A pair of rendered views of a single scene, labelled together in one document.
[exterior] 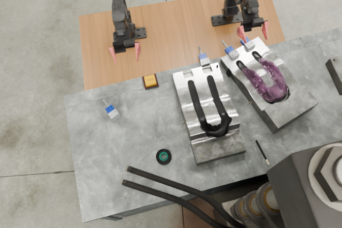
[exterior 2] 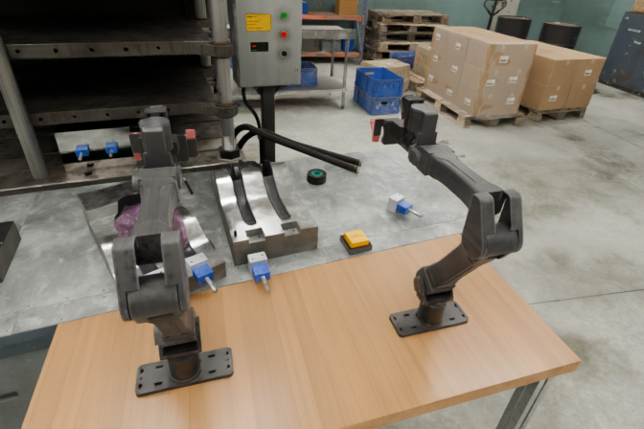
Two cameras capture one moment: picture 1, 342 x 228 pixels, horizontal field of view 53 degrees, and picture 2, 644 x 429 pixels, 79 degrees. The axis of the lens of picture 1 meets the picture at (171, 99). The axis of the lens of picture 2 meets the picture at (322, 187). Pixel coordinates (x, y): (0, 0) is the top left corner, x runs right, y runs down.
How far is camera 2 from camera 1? 203 cm
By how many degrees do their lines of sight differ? 80
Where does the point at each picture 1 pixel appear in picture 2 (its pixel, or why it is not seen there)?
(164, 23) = (356, 352)
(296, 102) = (115, 194)
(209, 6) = (233, 409)
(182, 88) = (297, 212)
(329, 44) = not seen: outside the picture
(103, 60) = not seen: hidden behind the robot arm
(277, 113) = not seen: hidden behind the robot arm
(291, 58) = (70, 288)
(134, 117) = (367, 209)
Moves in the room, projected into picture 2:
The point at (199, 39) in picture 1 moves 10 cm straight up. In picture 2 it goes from (265, 317) to (264, 288)
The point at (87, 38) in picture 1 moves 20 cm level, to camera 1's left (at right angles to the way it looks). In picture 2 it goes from (516, 308) to (576, 298)
